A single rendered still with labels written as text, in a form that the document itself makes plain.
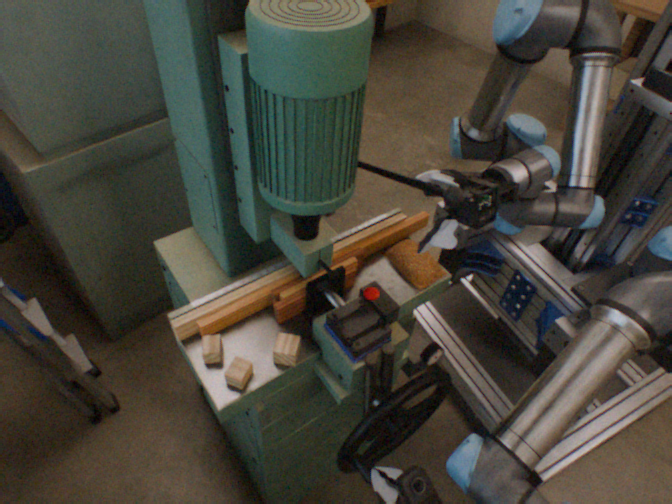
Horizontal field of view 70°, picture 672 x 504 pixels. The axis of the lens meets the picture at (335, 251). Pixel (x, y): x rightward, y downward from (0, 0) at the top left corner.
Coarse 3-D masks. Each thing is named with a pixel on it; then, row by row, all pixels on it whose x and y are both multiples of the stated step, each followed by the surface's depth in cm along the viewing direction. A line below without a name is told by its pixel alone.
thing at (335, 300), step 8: (344, 272) 99; (312, 280) 96; (320, 280) 96; (328, 280) 97; (336, 280) 99; (344, 280) 101; (312, 288) 96; (320, 288) 98; (328, 288) 99; (336, 288) 101; (312, 296) 98; (320, 296) 100; (328, 296) 98; (336, 296) 98; (312, 304) 100; (320, 304) 102; (336, 304) 97; (344, 304) 97
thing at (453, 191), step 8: (360, 168) 95; (368, 168) 92; (376, 168) 91; (384, 176) 89; (392, 176) 87; (400, 176) 86; (408, 184) 84; (416, 184) 82; (424, 184) 81; (432, 192) 79; (440, 192) 78; (448, 192) 75; (456, 192) 75; (464, 192) 76; (448, 200) 75; (456, 200) 75; (464, 200) 76
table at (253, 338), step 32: (384, 256) 115; (352, 288) 108; (384, 288) 108; (416, 288) 109; (256, 320) 100; (288, 320) 101; (192, 352) 94; (224, 352) 95; (256, 352) 95; (320, 352) 96; (224, 384) 90; (256, 384) 90; (288, 384) 97; (224, 416) 89
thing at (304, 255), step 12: (276, 216) 99; (288, 216) 99; (276, 228) 99; (288, 228) 97; (276, 240) 102; (288, 240) 96; (300, 240) 95; (312, 240) 95; (324, 240) 95; (288, 252) 99; (300, 252) 93; (312, 252) 93; (324, 252) 95; (300, 264) 96; (312, 264) 95
